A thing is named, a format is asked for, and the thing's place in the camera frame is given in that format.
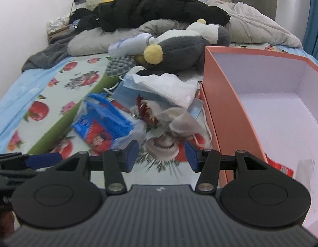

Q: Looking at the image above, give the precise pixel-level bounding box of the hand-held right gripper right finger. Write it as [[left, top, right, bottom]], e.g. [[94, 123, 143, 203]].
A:
[[185, 141, 270, 194]]

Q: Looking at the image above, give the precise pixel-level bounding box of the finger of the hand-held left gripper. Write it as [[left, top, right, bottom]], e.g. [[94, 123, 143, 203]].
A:
[[23, 152, 63, 170]]

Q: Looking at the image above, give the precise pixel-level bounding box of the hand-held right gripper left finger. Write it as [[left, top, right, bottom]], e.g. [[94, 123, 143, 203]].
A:
[[54, 140, 139, 195]]

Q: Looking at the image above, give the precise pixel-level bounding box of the clear bag with shuttlecock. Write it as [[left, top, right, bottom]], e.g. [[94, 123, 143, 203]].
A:
[[133, 94, 213, 160]]

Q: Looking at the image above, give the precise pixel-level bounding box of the pink cardboard box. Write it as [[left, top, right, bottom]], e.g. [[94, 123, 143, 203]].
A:
[[200, 46, 318, 234]]

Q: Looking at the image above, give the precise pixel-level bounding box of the blue face mask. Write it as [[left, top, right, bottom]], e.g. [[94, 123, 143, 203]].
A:
[[114, 73, 204, 124]]

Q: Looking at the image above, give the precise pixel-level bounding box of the clear plastic bag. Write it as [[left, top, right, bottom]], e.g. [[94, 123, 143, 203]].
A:
[[71, 94, 148, 150]]

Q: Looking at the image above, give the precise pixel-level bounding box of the green massage stick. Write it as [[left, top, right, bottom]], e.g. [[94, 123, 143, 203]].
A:
[[26, 55, 137, 156]]

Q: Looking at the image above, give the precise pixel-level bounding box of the blue red tissue pack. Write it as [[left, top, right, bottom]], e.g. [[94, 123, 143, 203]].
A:
[[72, 94, 135, 156]]

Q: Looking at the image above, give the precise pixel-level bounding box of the white tissue cloth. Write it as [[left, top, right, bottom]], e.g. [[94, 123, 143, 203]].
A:
[[130, 72, 198, 108]]

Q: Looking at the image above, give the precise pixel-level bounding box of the red packet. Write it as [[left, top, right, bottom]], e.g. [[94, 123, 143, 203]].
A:
[[264, 153, 295, 178]]

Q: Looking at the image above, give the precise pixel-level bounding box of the fruit print bed sheet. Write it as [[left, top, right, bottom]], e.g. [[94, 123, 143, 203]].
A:
[[0, 44, 318, 183]]

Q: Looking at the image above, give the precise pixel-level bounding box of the grey penguin plush toy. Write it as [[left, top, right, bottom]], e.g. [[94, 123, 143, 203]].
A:
[[134, 19, 231, 74]]

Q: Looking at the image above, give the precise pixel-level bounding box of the dark grey blanket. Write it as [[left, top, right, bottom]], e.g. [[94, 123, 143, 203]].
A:
[[21, 28, 77, 72]]

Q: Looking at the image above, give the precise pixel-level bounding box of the white spray bottle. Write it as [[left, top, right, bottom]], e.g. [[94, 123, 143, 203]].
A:
[[108, 33, 158, 57]]

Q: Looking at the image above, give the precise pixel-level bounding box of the grey pillow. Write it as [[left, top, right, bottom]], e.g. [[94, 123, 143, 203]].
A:
[[67, 19, 190, 56]]

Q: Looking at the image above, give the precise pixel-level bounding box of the patterned crumpled bag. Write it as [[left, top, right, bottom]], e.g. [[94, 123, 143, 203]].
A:
[[47, 15, 72, 35]]

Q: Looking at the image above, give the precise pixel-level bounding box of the beige duvet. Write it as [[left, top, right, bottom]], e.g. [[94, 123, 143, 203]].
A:
[[200, 0, 303, 49]]

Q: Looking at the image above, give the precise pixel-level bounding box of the black puffer jacket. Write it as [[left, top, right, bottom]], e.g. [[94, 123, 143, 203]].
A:
[[69, 0, 231, 33]]

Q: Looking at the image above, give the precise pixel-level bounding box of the grey bedside panel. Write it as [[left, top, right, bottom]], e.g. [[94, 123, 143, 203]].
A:
[[232, 0, 278, 22]]

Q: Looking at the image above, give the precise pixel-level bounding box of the blue curtain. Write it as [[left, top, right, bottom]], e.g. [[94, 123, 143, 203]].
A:
[[302, 0, 318, 65]]

